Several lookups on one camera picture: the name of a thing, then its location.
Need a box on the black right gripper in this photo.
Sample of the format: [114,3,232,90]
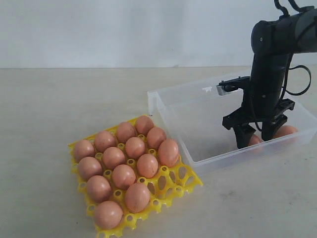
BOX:
[222,99,295,149]

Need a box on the brown egg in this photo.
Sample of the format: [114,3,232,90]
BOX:
[94,201,123,230]
[137,154,159,179]
[73,139,95,163]
[273,125,298,145]
[94,131,117,153]
[112,164,136,190]
[125,137,146,159]
[146,126,166,150]
[158,138,179,167]
[248,134,263,147]
[102,147,126,170]
[135,116,154,136]
[86,175,112,203]
[78,157,103,181]
[124,182,150,213]
[115,122,137,143]

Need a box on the clear plastic container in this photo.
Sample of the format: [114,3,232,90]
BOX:
[148,70,317,176]

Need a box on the yellow plastic egg tray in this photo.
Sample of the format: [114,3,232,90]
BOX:
[68,125,203,238]

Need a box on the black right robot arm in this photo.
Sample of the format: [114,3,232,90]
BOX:
[217,6,317,148]

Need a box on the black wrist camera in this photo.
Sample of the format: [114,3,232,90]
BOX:
[216,76,250,96]

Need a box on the black cable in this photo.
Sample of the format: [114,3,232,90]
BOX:
[247,0,317,132]

